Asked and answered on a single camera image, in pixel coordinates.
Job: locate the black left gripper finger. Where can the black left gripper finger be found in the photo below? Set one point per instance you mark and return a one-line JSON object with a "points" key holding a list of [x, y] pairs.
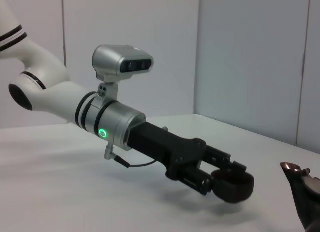
{"points": [[222, 158], [195, 182]]}

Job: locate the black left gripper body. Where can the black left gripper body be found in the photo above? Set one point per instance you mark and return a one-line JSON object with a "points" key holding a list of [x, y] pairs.
{"points": [[160, 144]]}

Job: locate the dark brown teacup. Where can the dark brown teacup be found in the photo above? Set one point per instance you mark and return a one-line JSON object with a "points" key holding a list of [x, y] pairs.
{"points": [[235, 187]]}

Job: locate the black round teapot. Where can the black round teapot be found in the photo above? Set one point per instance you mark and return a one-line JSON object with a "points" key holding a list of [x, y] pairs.
{"points": [[305, 197]]}

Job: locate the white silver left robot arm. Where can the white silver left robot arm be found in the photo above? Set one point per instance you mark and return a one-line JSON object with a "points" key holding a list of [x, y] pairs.
{"points": [[62, 99]]}

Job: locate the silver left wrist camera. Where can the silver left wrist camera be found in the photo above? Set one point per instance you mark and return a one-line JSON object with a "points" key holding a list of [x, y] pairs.
{"points": [[117, 61]]}

